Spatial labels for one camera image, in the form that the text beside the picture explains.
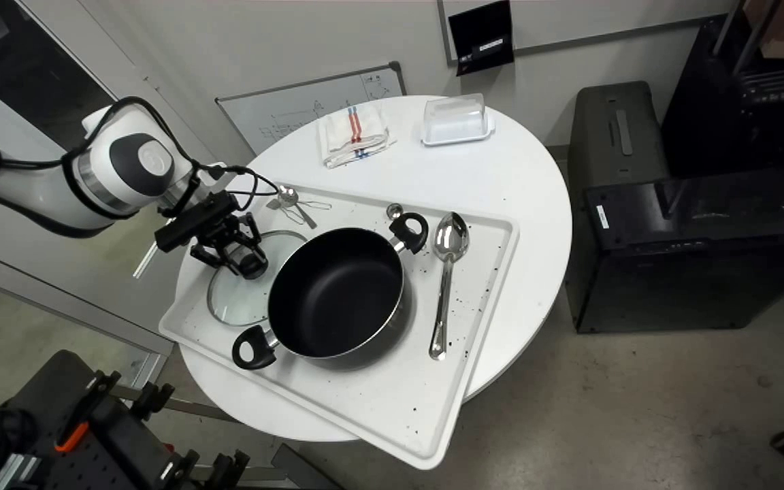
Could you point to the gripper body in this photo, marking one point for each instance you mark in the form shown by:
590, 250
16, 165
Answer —
220, 235

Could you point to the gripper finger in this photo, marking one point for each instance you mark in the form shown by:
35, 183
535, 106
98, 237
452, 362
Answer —
208, 257
253, 235

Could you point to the glass pot lid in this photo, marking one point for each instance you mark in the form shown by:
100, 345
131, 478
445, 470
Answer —
242, 299

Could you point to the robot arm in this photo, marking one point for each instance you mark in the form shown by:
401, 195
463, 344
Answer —
45, 187

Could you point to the black pot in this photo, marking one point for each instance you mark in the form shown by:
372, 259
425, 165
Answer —
337, 292

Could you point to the white plastic tray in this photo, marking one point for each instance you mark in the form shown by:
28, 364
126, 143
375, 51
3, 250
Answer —
392, 401

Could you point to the white butter dish with lid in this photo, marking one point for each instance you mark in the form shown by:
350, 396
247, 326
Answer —
456, 121

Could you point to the small silver spoon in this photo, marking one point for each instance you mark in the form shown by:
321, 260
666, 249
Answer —
290, 197

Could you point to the whiteboard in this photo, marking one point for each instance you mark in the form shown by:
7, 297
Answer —
297, 112

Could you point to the white striped folded towel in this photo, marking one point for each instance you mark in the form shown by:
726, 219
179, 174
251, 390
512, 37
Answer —
354, 136

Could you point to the small round silver scoop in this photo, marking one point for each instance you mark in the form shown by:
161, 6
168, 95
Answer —
395, 211

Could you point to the large silver serving spoon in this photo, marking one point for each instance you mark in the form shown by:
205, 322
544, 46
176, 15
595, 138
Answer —
448, 258

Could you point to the orange and black clamp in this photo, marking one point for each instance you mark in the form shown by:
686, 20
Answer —
82, 415

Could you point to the black hard case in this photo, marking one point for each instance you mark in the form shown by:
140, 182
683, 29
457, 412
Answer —
613, 136

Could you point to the black box cabinet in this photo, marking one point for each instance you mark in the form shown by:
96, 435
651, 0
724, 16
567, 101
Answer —
691, 265

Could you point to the black equipment rack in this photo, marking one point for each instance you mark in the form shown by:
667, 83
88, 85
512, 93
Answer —
753, 109

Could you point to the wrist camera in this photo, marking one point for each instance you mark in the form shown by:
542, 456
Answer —
191, 219

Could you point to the black wall sign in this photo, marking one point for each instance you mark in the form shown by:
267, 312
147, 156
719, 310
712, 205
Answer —
480, 37

